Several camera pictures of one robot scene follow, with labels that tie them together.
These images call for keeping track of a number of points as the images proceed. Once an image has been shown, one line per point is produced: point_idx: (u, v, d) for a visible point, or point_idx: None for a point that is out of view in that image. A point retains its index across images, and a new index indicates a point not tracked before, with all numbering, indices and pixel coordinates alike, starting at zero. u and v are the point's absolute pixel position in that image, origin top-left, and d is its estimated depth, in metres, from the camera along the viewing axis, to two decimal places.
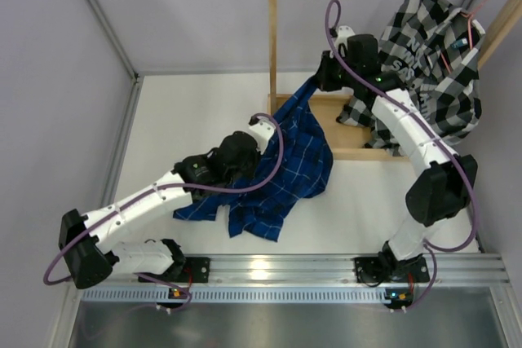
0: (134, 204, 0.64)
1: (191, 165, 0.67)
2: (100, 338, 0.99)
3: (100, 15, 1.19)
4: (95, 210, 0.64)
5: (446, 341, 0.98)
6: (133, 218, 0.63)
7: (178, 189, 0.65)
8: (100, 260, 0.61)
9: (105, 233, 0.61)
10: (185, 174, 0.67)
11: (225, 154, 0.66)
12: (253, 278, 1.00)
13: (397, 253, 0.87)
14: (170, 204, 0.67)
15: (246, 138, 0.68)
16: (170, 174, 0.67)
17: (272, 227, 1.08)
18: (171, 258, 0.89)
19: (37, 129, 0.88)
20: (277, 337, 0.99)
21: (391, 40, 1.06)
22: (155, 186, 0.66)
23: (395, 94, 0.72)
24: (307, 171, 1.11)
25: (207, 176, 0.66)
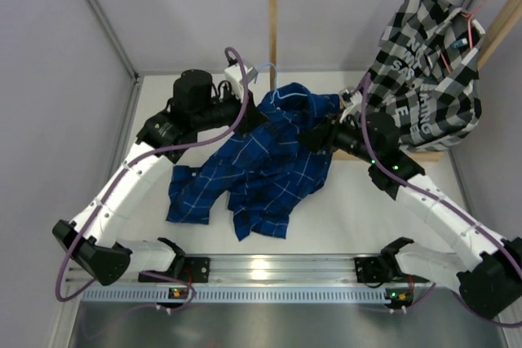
0: (115, 190, 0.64)
1: (152, 126, 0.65)
2: (100, 338, 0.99)
3: (100, 15, 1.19)
4: (80, 213, 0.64)
5: (447, 342, 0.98)
6: (119, 204, 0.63)
7: (150, 158, 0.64)
8: (107, 254, 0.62)
9: (99, 231, 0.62)
10: (152, 139, 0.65)
11: (182, 102, 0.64)
12: (253, 278, 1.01)
13: (403, 267, 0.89)
14: (151, 175, 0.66)
15: (198, 74, 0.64)
16: (136, 146, 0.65)
17: (280, 225, 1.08)
18: (172, 252, 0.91)
19: (37, 129, 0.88)
20: (277, 337, 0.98)
21: (391, 40, 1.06)
22: (126, 163, 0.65)
23: (416, 180, 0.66)
24: (311, 174, 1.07)
25: (174, 130, 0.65)
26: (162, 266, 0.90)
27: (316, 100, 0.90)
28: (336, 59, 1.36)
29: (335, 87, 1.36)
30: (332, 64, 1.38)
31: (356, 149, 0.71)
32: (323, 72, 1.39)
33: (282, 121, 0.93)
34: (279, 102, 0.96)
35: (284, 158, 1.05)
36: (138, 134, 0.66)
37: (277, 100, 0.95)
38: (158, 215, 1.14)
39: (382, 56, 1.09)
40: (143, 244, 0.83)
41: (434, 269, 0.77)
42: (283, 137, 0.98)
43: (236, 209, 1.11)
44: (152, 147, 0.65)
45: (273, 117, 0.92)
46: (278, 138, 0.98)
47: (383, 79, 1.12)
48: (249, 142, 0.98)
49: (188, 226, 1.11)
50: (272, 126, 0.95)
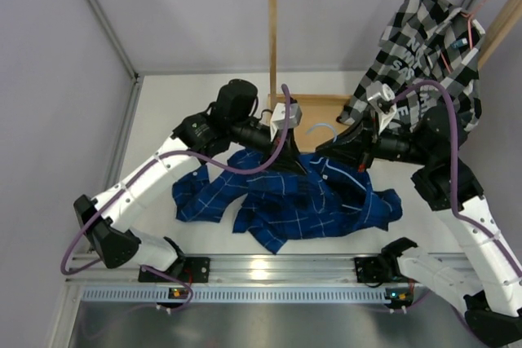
0: (140, 178, 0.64)
1: (190, 125, 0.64)
2: (100, 339, 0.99)
3: (100, 14, 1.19)
4: (102, 193, 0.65)
5: (444, 341, 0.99)
6: (140, 193, 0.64)
7: (180, 155, 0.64)
8: (121, 239, 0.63)
9: (118, 212, 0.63)
10: (186, 136, 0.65)
11: (223, 107, 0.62)
12: (253, 278, 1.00)
13: (404, 270, 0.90)
14: (178, 171, 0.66)
15: (244, 85, 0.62)
16: (170, 140, 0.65)
17: (276, 240, 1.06)
18: (174, 252, 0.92)
19: (37, 129, 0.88)
20: (277, 337, 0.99)
21: (391, 40, 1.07)
22: (157, 155, 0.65)
23: (472, 204, 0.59)
24: (329, 232, 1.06)
25: (209, 134, 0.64)
26: (162, 266, 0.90)
27: (373, 209, 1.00)
28: (335, 59, 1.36)
29: (334, 87, 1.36)
30: (331, 64, 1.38)
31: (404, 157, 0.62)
32: (323, 72, 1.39)
33: (316, 189, 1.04)
34: (329, 171, 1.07)
35: (300, 204, 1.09)
36: (174, 129, 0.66)
37: (327, 169, 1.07)
38: (159, 215, 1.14)
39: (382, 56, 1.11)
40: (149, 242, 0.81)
41: (440, 284, 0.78)
42: (310, 195, 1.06)
43: (245, 205, 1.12)
44: (185, 145, 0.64)
45: (311, 179, 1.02)
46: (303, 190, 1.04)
47: (383, 79, 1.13)
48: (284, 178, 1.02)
49: (188, 226, 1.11)
50: (301, 184, 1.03)
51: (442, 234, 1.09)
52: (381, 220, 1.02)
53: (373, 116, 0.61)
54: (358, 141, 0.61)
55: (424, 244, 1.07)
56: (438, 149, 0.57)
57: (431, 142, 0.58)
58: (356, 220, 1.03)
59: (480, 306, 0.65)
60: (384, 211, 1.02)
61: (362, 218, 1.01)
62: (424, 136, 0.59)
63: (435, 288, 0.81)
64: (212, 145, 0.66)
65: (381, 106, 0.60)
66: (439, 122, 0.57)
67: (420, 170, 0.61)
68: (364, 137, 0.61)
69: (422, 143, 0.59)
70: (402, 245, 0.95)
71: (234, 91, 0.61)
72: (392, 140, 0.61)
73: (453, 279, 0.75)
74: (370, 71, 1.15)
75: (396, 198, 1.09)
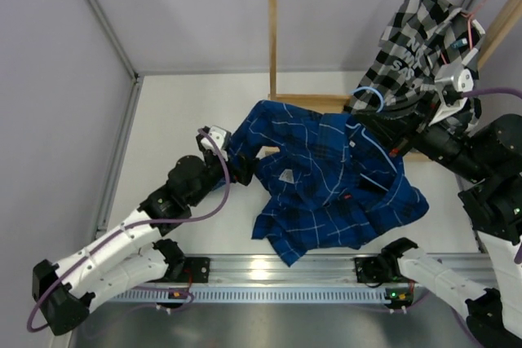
0: (104, 246, 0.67)
1: (157, 199, 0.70)
2: (100, 339, 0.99)
3: (100, 14, 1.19)
4: (64, 259, 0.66)
5: (444, 341, 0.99)
6: (103, 261, 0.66)
7: (146, 226, 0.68)
8: (75, 305, 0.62)
9: (78, 280, 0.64)
10: (151, 210, 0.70)
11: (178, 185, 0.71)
12: (253, 278, 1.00)
13: (404, 271, 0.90)
14: (140, 242, 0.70)
15: (192, 162, 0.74)
16: (136, 211, 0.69)
17: (294, 251, 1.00)
18: (162, 264, 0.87)
19: (38, 129, 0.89)
20: (277, 337, 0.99)
21: (391, 40, 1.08)
22: (122, 226, 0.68)
23: None
24: (344, 239, 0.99)
25: (173, 209, 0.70)
26: (157, 274, 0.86)
27: (400, 194, 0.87)
28: (335, 59, 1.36)
29: (334, 87, 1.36)
30: (332, 64, 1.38)
31: (447, 160, 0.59)
32: (323, 72, 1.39)
33: (334, 156, 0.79)
34: (358, 138, 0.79)
35: (308, 191, 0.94)
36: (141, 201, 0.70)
37: (356, 136, 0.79)
38: None
39: (383, 57, 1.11)
40: (121, 274, 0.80)
41: (443, 288, 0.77)
42: (322, 174, 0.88)
43: (266, 212, 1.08)
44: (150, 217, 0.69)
45: (330, 143, 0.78)
46: (324, 169, 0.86)
47: (383, 79, 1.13)
48: (309, 133, 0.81)
49: (189, 226, 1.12)
50: (315, 147, 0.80)
51: (442, 234, 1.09)
52: (400, 214, 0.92)
53: (433, 102, 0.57)
54: (402, 123, 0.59)
55: (424, 244, 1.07)
56: (502, 168, 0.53)
57: (497, 158, 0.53)
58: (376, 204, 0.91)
59: (481, 312, 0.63)
60: (411, 199, 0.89)
61: (381, 203, 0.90)
62: (488, 151, 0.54)
63: (435, 291, 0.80)
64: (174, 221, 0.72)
65: (445, 94, 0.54)
66: (514, 140, 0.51)
67: (476, 190, 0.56)
68: (413, 121, 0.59)
69: (480, 156, 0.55)
70: (402, 245, 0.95)
71: (187, 165, 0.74)
72: (442, 138, 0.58)
73: (456, 284, 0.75)
74: (370, 71, 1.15)
75: (422, 196, 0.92)
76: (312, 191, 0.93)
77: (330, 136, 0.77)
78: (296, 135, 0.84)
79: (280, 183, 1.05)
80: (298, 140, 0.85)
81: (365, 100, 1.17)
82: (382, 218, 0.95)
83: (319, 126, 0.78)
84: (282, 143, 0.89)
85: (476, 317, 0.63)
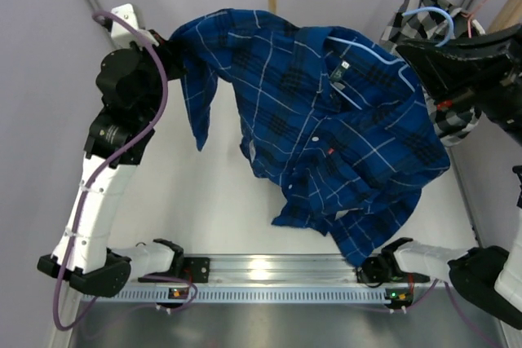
0: (84, 215, 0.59)
1: (98, 132, 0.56)
2: (100, 339, 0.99)
3: (99, 13, 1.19)
4: (56, 247, 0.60)
5: (444, 341, 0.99)
6: (93, 229, 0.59)
7: (106, 175, 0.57)
8: (100, 274, 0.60)
9: (83, 258, 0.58)
10: (101, 147, 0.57)
11: (113, 99, 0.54)
12: (253, 278, 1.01)
13: (402, 266, 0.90)
14: (116, 187, 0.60)
15: (121, 61, 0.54)
16: (87, 161, 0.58)
17: (358, 251, 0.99)
18: (171, 250, 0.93)
19: (38, 133, 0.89)
20: (276, 337, 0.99)
21: (391, 40, 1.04)
22: (83, 186, 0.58)
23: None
24: (344, 200, 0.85)
25: (123, 131, 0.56)
26: (164, 266, 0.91)
27: (405, 121, 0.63)
28: None
29: None
30: None
31: (516, 127, 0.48)
32: None
33: (311, 85, 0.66)
34: (353, 57, 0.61)
35: (274, 130, 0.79)
36: (86, 147, 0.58)
37: (351, 53, 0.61)
38: (158, 215, 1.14)
39: None
40: (142, 251, 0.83)
41: (430, 262, 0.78)
42: (287, 107, 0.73)
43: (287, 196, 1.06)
44: (103, 157, 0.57)
45: (307, 68, 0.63)
46: (285, 99, 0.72)
47: None
48: (274, 51, 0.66)
49: (189, 226, 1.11)
50: (287, 73, 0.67)
51: (443, 233, 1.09)
52: (404, 152, 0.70)
53: None
54: (475, 66, 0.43)
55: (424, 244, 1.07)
56: None
57: None
58: (369, 126, 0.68)
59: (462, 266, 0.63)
60: (421, 131, 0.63)
61: (369, 147, 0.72)
62: None
63: (427, 270, 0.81)
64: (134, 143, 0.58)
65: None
66: None
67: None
68: (502, 64, 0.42)
69: None
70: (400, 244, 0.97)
71: (114, 63, 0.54)
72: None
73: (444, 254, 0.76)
74: None
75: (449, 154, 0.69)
76: (281, 128, 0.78)
77: (307, 59, 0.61)
78: (254, 53, 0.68)
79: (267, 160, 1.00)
80: (254, 58, 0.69)
81: None
82: (373, 168, 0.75)
83: (294, 44, 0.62)
84: (228, 63, 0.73)
85: (463, 270, 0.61)
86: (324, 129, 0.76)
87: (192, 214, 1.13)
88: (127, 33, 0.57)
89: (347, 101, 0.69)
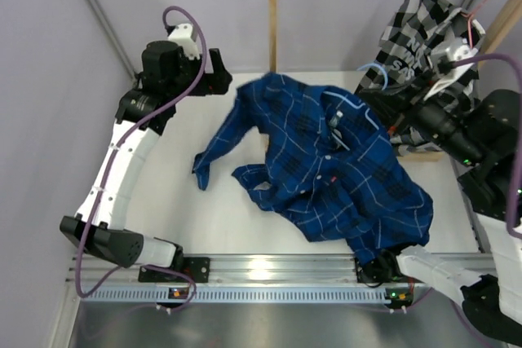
0: (112, 174, 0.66)
1: (130, 102, 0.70)
2: (100, 338, 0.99)
3: (100, 13, 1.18)
4: (82, 204, 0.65)
5: (445, 341, 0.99)
6: (119, 187, 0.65)
7: (137, 134, 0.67)
8: (122, 232, 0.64)
9: (109, 213, 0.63)
10: (132, 114, 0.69)
11: (154, 71, 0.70)
12: (252, 278, 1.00)
13: (404, 270, 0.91)
14: (142, 151, 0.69)
15: (163, 46, 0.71)
16: (118, 125, 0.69)
17: (367, 250, 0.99)
18: (173, 245, 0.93)
19: (39, 133, 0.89)
20: (276, 336, 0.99)
21: (391, 40, 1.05)
22: (113, 146, 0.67)
23: None
24: (341, 224, 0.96)
25: (151, 100, 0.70)
26: (165, 262, 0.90)
27: (373, 152, 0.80)
28: (336, 59, 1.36)
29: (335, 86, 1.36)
30: (332, 64, 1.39)
31: (441, 139, 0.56)
32: (323, 72, 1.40)
33: (314, 128, 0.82)
34: (344, 108, 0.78)
35: (289, 169, 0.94)
36: (117, 115, 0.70)
37: (342, 107, 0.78)
38: (159, 215, 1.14)
39: (382, 57, 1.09)
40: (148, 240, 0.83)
41: (439, 279, 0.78)
42: (300, 147, 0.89)
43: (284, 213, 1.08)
44: (132, 122, 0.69)
45: (311, 115, 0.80)
46: (300, 141, 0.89)
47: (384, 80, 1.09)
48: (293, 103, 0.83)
49: (190, 226, 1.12)
50: (300, 118, 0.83)
51: (443, 233, 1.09)
52: (384, 187, 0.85)
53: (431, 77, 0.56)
54: (401, 98, 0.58)
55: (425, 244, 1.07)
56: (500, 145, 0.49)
57: (492, 134, 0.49)
58: (347, 159, 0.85)
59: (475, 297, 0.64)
60: (387, 163, 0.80)
61: (361, 177, 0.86)
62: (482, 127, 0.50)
63: (432, 283, 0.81)
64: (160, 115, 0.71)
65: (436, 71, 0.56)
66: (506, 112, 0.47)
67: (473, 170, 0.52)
68: (409, 94, 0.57)
69: (475, 133, 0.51)
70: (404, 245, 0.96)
71: (157, 46, 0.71)
72: (437, 115, 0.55)
73: (451, 274, 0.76)
74: (371, 71, 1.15)
75: (421, 193, 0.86)
76: (294, 167, 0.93)
77: (311, 108, 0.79)
78: (282, 103, 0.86)
79: (257, 194, 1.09)
80: (282, 107, 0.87)
81: None
82: (364, 196, 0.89)
83: (303, 98, 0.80)
84: (268, 111, 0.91)
85: (471, 301, 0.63)
86: (325, 166, 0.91)
87: (193, 214, 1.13)
88: (184, 39, 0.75)
89: (340, 143, 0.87)
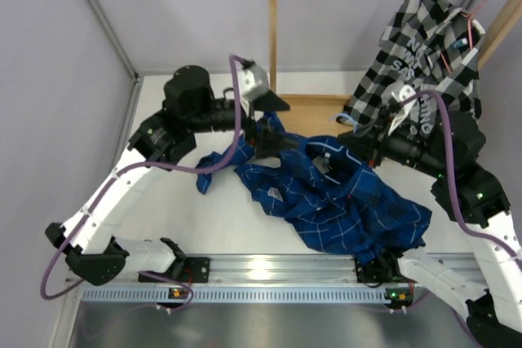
0: (103, 200, 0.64)
1: (146, 131, 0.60)
2: (100, 339, 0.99)
3: (100, 13, 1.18)
4: (70, 219, 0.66)
5: (446, 341, 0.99)
6: (105, 218, 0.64)
7: (138, 170, 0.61)
8: (96, 260, 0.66)
9: (86, 240, 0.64)
10: (144, 145, 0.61)
11: (174, 107, 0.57)
12: (253, 278, 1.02)
13: (403, 271, 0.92)
14: (140, 185, 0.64)
15: (194, 77, 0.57)
16: (127, 151, 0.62)
17: (368, 250, 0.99)
18: (172, 254, 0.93)
19: (39, 132, 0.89)
20: (277, 336, 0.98)
21: (391, 40, 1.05)
22: (114, 174, 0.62)
23: (496, 222, 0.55)
24: (347, 239, 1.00)
25: (167, 137, 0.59)
26: (161, 269, 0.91)
27: (361, 185, 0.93)
28: (336, 59, 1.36)
29: (335, 87, 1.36)
30: (332, 64, 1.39)
31: (413, 162, 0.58)
32: (323, 72, 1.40)
33: (307, 174, 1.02)
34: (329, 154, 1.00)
35: (305, 189, 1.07)
36: (130, 139, 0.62)
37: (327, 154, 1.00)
38: (159, 215, 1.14)
39: (382, 56, 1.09)
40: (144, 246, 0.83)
41: (443, 288, 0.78)
42: (307, 178, 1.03)
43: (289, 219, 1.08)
44: (143, 156, 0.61)
45: (303, 165, 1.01)
46: (307, 178, 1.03)
47: (383, 79, 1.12)
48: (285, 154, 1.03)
49: (191, 226, 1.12)
50: (294, 165, 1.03)
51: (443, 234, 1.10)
52: (382, 209, 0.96)
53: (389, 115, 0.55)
54: (369, 137, 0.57)
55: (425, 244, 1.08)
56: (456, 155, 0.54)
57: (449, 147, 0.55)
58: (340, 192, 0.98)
59: (481, 313, 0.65)
60: (374, 191, 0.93)
61: (367, 196, 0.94)
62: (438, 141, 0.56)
63: (436, 290, 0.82)
64: (173, 152, 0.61)
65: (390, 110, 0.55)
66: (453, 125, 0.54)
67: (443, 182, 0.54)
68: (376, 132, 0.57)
69: (436, 148, 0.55)
70: (404, 248, 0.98)
71: (187, 78, 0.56)
72: (404, 143, 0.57)
73: (455, 284, 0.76)
74: (370, 71, 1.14)
75: (416, 209, 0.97)
76: (311, 189, 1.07)
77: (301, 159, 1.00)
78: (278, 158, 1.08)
79: (267, 200, 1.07)
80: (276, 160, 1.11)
81: (365, 100, 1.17)
82: (371, 213, 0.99)
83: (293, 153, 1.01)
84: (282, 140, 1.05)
85: (475, 317, 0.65)
86: (334, 195, 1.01)
87: (193, 214, 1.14)
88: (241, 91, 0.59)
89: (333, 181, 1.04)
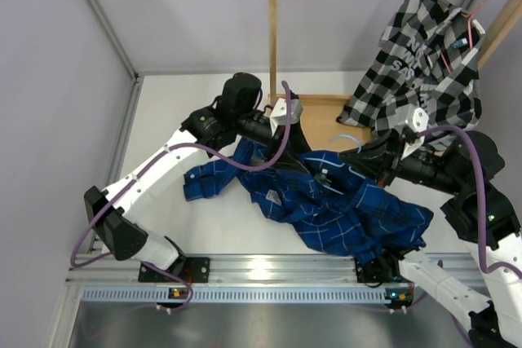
0: (152, 169, 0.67)
1: (198, 118, 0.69)
2: (101, 338, 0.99)
3: (99, 13, 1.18)
4: (112, 184, 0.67)
5: (445, 341, 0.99)
6: (150, 185, 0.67)
7: (190, 148, 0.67)
8: (130, 228, 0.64)
9: (130, 203, 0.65)
10: (194, 129, 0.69)
11: (229, 101, 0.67)
12: (252, 278, 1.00)
13: (404, 273, 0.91)
14: (186, 164, 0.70)
15: (249, 80, 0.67)
16: (179, 133, 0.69)
17: (368, 251, 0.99)
18: (176, 253, 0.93)
19: (38, 133, 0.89)
20: (277, 336, 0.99)
21: (391, 40, 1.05)
22: (166, 147, 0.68)
23: (506, 244, 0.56)
24: (347, 240, 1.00)
25: (216, 126, 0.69)
26: (163, 265, 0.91)
27: (368, 199, 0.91)
28: (336, 59, 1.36)
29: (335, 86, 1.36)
30: (332, 64, 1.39)
31: (426, 182, 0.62)
32: (323, 72, 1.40)
33: (306, 187, 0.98)
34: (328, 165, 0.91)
35: (301, 196, 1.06)
36: (183, 122, 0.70)
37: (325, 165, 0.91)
38: (159, 215, 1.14)
39: (382, 57, 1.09)
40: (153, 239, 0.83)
41: (444, 296, 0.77)
42: (305, 191, 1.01)
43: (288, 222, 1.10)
44: (192, 138, 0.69)
45: (302, 178, 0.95)
46: (305, 189, 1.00)
47: (383, 79, 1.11)
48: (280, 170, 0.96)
49: (191, 226, 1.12)
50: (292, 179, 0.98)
51: (441, 234, 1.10)
52: (387, 220, 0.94)
53: (400, 138, 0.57)
54: (380, 159, 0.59)
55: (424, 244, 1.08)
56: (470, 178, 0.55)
57: (463, 169, 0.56)
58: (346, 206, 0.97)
59: (485, 328, 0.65)
60: (381, 205, 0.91)
61: (371, 209, 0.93)
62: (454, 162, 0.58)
63: (436, 297, 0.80)
64: (219, 138, 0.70)
65: (404, 136, 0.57)
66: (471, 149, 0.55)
67: (452, 200, 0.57)
68: (387, 157, 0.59)
69: (452, 169, 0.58)
70: (404, 247, 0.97)
71: (244, 80, 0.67)
72: (418, 163, 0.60)
73: (457, 293, 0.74)
74: (370, 71, 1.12)
75: (421, 213, 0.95)
76: (307, 197, 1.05)
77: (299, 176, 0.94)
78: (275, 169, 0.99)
79: (267, 204, 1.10)
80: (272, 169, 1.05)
81: (365, 100, 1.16)
82: (371, 220, 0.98)
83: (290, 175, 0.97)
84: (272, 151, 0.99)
85: (479, 331, 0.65)
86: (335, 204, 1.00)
87: (193, 214, 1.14)
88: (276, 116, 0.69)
89: (335, 190, 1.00)
